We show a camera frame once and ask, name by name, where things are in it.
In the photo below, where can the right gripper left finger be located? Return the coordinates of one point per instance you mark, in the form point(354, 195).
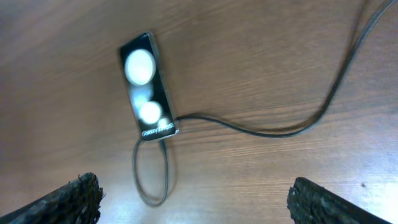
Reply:
point(76, 202)

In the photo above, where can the black smartphone with white circles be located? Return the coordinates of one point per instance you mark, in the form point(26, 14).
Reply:
point(146, 87)

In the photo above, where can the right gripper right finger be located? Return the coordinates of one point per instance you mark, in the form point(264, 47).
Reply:
point(311, 203)

